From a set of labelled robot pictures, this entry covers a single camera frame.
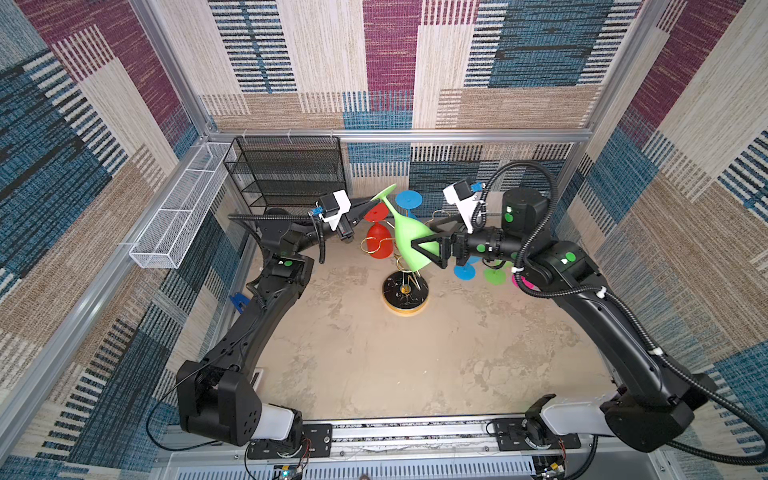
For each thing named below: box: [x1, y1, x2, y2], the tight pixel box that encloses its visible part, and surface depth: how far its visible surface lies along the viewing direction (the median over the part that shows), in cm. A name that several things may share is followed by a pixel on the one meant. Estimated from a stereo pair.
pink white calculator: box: [249, 368, 264, 392], surface depth 81 cm
